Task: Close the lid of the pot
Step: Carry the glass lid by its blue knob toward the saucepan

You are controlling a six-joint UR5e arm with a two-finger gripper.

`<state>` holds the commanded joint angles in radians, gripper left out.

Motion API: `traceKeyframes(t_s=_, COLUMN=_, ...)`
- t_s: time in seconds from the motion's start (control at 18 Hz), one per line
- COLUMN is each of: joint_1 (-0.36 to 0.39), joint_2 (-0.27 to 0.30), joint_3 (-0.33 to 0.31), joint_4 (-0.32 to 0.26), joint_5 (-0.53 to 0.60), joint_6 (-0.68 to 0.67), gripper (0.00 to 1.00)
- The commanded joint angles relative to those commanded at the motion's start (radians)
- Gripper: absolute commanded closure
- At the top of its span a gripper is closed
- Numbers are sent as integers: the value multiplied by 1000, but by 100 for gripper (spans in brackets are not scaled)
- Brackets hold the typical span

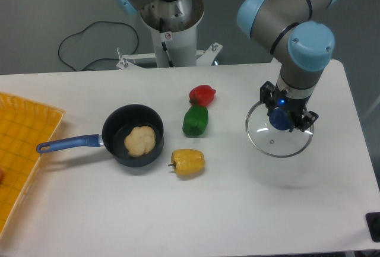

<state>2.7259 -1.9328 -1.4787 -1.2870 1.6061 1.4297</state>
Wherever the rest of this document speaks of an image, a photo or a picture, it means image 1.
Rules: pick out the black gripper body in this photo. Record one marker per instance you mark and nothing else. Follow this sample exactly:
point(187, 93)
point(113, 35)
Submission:
point(288, 100)

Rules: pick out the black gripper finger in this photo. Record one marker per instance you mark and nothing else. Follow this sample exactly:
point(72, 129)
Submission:
point(266, 95)
point(303, 121)

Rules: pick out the glass pot lid blue knob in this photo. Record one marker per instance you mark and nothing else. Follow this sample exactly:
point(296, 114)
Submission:
point(271, 136)

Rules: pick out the red bell pepper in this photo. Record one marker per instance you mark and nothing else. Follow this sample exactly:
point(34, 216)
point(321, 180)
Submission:
point(202, 95)

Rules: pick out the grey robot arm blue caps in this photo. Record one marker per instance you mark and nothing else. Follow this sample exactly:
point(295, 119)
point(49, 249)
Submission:
point(282, 27)

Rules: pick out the green bell pepper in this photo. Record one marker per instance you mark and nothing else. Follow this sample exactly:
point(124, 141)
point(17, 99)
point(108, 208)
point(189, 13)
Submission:
point(195, 121)

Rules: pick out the yellow bell pepper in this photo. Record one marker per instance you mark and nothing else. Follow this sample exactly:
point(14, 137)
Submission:
point(187, 161)

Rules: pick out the black device at table edge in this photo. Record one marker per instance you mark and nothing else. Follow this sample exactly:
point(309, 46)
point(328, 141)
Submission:
point(373, 222)

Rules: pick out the beige cauliflower toy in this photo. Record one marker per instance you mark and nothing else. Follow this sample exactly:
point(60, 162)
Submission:
point(140, 141)

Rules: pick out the yellow woven basket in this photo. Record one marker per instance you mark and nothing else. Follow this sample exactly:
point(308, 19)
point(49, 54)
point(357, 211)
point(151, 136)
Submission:
point(24, 125)

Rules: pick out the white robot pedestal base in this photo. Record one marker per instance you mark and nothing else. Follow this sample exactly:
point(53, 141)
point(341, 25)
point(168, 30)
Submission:
point(173, 26)

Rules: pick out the dark pot with blue handle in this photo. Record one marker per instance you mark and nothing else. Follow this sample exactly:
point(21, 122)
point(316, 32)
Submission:
point(117, 126)

